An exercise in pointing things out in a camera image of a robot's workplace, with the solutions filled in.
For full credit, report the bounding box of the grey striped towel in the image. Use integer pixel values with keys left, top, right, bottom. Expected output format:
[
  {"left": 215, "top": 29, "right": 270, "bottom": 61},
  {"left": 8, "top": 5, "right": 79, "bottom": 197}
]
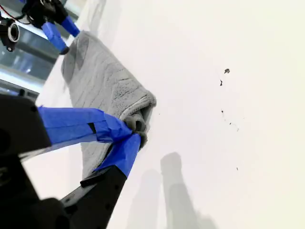
[{"left": 61, "top": 30, "right": 157, "bottom": 182}]

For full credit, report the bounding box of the red white servo wire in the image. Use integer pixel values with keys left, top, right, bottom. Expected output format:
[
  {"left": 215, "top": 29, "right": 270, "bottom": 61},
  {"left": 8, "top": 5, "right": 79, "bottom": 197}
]
[{"left": 0, "top": 2, "right": 32, "bottom": 24}]

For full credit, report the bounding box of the black camera box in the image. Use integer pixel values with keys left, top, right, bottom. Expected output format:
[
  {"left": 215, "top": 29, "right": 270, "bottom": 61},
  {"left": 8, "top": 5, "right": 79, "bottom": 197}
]
[{"left": 0, "top": 18, "right": 20, "bottom": 52}]

